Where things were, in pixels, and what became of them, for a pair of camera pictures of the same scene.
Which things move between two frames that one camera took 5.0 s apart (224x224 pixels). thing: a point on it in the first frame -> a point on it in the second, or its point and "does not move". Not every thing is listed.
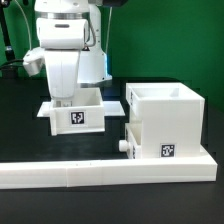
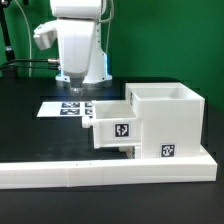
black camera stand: (10, 69) does not move
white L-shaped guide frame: (69, 173) does not move
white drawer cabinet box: (172, 118) does not move
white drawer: (84, 112) -> (114, 123)
